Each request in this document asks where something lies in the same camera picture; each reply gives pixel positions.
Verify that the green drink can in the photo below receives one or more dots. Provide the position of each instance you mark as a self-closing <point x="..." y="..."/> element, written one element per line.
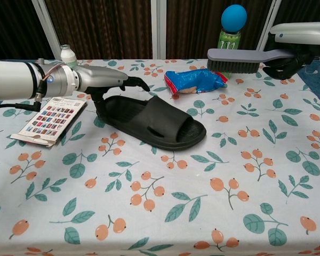
<point x="229" y="40"/>

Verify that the dark curtain partition panel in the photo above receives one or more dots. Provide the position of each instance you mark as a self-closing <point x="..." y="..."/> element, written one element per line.
<point x="104" y="26"/>
<point x="194" y="26"/>
<point x="301" y="12"/>
<point x="13" y="26"/>

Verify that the blue table cloth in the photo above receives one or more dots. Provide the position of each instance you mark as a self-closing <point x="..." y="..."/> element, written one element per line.
<point x="318" y="80"/>

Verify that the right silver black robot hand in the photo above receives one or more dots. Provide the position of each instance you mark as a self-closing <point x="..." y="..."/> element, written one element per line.
<point x="298" y="34"/>

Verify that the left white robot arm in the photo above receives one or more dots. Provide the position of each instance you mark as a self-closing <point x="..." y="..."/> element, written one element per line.
<point x="24" y="80"/>

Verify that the black rubber slipper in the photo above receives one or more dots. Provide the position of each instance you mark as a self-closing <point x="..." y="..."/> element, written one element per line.
<point x="149" y="122"/>

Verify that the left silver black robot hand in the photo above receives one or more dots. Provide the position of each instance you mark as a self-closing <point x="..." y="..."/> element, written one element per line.
<point x="101" y="77"/>

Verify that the blue snack bag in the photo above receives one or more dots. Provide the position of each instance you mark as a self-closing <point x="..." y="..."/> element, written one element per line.
<point x="194" y="81"/>

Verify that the blue ball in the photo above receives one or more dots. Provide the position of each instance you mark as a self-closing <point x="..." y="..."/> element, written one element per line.
<point x="234" y="17"/>

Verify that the printed card pack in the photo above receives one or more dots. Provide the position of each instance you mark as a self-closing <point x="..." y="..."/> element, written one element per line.
<point x="49" y="120"/>

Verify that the small white bottle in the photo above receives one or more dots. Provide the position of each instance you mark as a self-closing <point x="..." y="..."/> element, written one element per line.
<point x="68" y="57"/>

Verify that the floral tablecloth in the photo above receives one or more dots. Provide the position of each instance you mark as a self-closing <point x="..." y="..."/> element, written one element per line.
<point x="160" y="192"/>

